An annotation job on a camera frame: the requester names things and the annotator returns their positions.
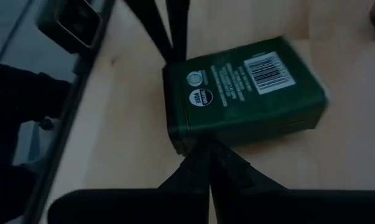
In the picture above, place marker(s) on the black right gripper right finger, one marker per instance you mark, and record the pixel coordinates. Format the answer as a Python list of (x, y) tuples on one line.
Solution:
[(230, 177)]

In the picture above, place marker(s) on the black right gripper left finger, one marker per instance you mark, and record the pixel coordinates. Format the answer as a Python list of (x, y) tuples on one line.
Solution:
[(196, 175)]

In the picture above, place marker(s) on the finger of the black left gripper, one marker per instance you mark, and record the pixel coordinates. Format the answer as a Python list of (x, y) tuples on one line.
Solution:
[(150, 21), (178, 28)]

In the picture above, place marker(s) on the green black pepper tin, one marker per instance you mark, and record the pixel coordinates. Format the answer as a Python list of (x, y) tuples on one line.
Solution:
[(237, 102)]

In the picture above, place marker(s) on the black table-level camera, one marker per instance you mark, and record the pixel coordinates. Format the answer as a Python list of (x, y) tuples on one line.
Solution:
[(78, 21)]

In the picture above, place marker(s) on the black aluminium table frame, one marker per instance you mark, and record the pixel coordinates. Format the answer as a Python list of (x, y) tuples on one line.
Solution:
[(78, 87)]

